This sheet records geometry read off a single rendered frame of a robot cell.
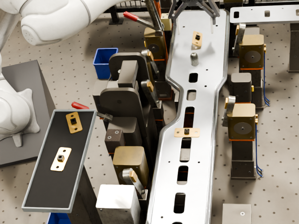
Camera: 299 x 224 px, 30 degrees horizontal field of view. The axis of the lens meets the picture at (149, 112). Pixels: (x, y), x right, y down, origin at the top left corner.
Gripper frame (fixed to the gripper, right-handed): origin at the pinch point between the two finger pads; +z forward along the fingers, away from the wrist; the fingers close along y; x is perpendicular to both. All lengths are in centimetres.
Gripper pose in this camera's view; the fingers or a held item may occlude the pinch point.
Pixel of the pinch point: (195, 28)
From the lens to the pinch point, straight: 213.8
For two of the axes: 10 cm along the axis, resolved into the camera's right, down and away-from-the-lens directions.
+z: 1.4, 6.8, 7.2
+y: 9.8, 0.0, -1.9
